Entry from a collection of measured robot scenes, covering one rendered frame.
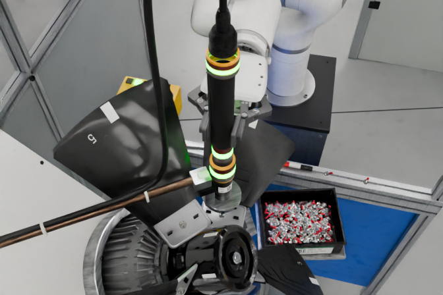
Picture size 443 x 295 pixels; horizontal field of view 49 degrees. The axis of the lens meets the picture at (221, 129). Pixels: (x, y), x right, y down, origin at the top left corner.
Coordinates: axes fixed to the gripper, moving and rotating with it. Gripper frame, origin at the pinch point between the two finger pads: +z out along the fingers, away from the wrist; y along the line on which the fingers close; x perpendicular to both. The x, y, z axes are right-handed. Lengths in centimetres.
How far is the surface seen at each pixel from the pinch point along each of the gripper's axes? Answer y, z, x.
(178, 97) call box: 21, -39, -40
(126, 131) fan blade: 16.4, -0.4, -6.0
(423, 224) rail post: -54, -35, -74
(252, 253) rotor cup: -7.5, 6.3, -27.4
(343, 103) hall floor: -35, -144, -144
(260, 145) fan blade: -4.3, -19.2, -28.0
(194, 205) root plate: 4.0, 3.5, -19.0
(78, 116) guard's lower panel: 70, -59, -86
